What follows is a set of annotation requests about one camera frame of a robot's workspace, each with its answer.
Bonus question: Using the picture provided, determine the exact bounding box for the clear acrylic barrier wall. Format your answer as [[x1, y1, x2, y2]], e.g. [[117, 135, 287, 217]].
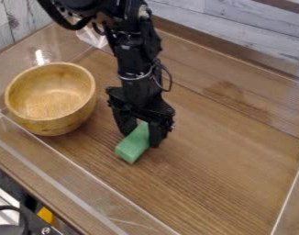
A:
[[0, 11, 299, 235]]

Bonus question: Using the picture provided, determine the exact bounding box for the yellow and black device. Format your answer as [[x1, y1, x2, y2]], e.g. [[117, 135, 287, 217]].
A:
[[23, 195, 79, 235]]

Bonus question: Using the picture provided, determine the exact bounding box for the clear acrylic corner bracket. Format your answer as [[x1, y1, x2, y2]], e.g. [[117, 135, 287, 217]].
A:
[[76, 20, 108, 49]]

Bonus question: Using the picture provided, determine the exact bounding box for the brown wooden bowl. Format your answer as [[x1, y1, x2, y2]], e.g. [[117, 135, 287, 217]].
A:
[[4, 62, 97, 136]]

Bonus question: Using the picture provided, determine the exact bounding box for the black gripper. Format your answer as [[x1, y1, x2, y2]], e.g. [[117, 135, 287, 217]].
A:
[[107, 73, 175, 148]]

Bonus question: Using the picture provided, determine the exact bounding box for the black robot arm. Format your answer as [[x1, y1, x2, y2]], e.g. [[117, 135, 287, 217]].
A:
[[37, 0, 175, 148]]

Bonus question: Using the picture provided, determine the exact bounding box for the green rectangular block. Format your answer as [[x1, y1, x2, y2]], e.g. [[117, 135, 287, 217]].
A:
[[113, 122, 150, 163]]

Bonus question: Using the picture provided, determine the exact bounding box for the black cable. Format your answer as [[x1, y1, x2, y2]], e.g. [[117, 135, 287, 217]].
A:
[[0, 205, 29, 235]]

